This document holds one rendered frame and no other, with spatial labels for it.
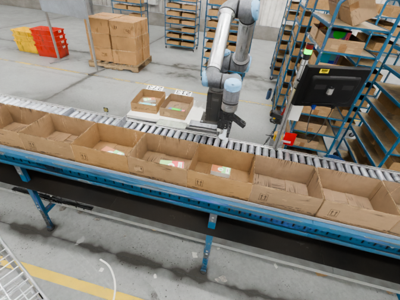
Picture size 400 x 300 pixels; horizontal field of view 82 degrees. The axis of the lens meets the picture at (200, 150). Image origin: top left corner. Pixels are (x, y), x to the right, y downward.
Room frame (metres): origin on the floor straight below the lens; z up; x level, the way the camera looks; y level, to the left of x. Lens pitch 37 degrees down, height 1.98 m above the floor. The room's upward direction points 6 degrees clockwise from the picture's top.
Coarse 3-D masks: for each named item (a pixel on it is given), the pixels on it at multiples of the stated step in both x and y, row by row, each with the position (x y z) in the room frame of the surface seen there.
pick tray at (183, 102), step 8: (168, 96) 2.45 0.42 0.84; (176, 96) 2.52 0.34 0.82; (184, 96) 2.51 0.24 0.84; (168, 104) 2.42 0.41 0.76; (176, 104) 2.44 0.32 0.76; (184, 104) 2.46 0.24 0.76; (192, 104) 2.44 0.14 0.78; (160, 112) 2.16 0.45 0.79; (168, 112) 2.14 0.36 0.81; (176, 112) 2.13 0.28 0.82; (184, 112) 2.12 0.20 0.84
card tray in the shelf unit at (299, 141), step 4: (288, 124) 2.53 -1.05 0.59; (288, 128) 2.46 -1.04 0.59; (288, 132) 2.37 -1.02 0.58; (292, 132) 2.43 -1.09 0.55; (296, 132) 2.44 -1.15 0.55; (296, 136) 2.35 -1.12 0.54; (300, 136) 2.36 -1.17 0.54; (304, 136) 2.37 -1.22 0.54; (308, 136) 2.38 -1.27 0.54; (312, 136) 2.38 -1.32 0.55; (316, 136) 2.28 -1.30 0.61; (296, 140) 2.17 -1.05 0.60; (300, 140) 2.17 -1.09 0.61; (304, 140) 2.16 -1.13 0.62; (308, 140) 2.15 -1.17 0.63; (312, 140) 2.14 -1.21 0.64; (316, 140) 2.22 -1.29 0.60; (296, 144) 2.17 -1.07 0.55; (300, 144) 2.16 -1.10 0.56; (304, 144) 2.15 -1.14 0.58; (308, 144) 2.15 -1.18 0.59; (312, 144) 2.14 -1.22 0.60; (316, 144) 2.13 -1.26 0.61; (312, 148) 2.14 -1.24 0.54
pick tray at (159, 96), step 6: (144, 90) 2.58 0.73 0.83; (150, 90) 2.57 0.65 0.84; (156, 90) 2.57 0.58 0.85; (138, 96) 2.43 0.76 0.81; (144, 96) 2.56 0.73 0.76; (150, 96) 2.57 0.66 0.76; (156, 96) 2.57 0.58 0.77; (162, 96) 2.43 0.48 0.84; (132, 102) 2.20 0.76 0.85; (138, 102) 2.39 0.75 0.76; (156, 102) 2.44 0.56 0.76; (162, 102) 2.43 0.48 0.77; (132, 108) 2.20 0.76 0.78; (138, 108) 2.20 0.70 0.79; (144, 108) 2.19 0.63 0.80; (150, 108) 2.19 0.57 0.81; (156, 108) 2.18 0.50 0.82
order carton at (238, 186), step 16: (192, 160) 1.14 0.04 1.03; (208, 160) 1.29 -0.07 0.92; (224, 160) 1.28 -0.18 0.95; (240, 160) 1.26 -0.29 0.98; (192, 176) 1.02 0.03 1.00; (208, 176) 1.00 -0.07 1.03; (240, 176) 1.19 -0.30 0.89; (208, 192) 1.00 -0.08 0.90; (224, 192) 0.98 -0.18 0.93; (240, 192) 0.97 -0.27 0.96
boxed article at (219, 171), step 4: (212, 164) 1.25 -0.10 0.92; (212, 168) 1.20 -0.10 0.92; (216, 168) 1.21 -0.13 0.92; (220, 168) 1.21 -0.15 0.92; (224, 168) 1.22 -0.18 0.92; (228, 168) 1.22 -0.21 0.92; (212, 172) 1.18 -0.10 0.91; (216, 172) 1.18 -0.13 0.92; (220, 172) 1.17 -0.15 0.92; (224, 172) 1.18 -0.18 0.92; (228, 172) 1.18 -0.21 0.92; (220, 176) 1.17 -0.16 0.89; (224, 176) 1.17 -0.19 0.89; (228, 176) 1.16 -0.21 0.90
